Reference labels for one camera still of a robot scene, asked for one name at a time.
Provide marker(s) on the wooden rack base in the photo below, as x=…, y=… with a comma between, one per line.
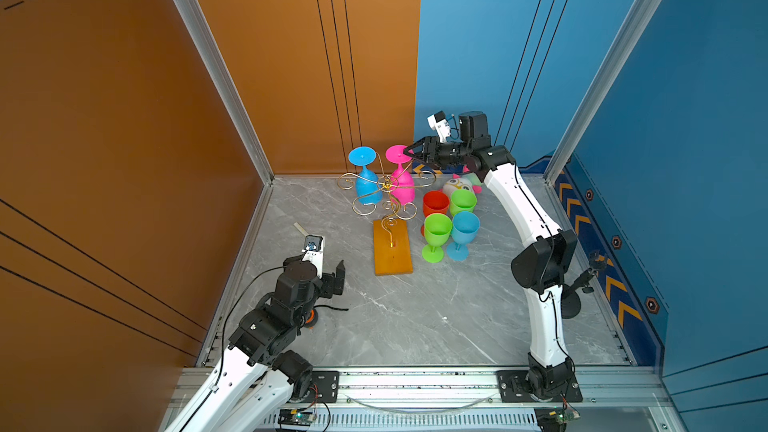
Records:
x=392, y=254

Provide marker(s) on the gold wire glass rack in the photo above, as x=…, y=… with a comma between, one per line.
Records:
x=394, y=210

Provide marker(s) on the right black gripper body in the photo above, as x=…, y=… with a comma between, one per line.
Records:
x=448, y=154

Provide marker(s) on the right circuit board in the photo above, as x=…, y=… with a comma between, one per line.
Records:
x=555, y=420

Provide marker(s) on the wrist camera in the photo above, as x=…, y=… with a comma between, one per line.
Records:
x=313, y=249
x=439, y=124

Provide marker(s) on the blue wine glass back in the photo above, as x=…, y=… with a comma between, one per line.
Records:
x=367, y=184

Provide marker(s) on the orange black tape measure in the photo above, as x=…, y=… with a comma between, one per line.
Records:
x=313, y=316

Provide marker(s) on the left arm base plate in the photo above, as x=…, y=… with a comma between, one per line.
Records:
x=322, y=385

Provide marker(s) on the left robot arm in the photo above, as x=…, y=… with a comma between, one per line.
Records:
x=257, y=373

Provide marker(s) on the red wine glass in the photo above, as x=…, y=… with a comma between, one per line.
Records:
x=435, y=202

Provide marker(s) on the green wine glass front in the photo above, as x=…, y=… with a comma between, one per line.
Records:
x=437, y=231

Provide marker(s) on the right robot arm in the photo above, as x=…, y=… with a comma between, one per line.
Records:
x=547, y=247

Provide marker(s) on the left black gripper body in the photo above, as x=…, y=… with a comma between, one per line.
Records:
x=322, y=287

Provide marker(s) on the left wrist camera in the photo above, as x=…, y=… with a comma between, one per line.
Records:
x=313, y=249

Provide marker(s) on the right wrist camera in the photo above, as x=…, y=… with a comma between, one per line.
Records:
x=439, y=124

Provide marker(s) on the left circuit board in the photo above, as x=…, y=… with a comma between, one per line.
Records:
x=296, y=420

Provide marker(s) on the green wine glass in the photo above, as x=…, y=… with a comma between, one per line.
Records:
x=462, y=200
x=437, y=231

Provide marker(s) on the black round stand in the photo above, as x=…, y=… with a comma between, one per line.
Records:
x=571, y=304

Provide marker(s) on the aluminium front rail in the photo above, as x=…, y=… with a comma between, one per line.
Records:
x=467, y=398

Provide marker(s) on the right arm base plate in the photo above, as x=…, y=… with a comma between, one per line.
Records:
x=534, y=385

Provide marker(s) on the pink wine glass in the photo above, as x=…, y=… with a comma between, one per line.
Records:
x=402, y=181

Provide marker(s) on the circuit board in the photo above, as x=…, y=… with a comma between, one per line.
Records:
x=555, y=420
x=296, y=420

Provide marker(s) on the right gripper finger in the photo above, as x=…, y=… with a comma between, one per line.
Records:
x=419, y=146
x=422, y=157

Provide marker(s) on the white plush bird toy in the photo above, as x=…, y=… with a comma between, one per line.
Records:
x=468, y=181

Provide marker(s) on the blue wine glass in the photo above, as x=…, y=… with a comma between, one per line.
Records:
x=465, y=227
x=367, y=184

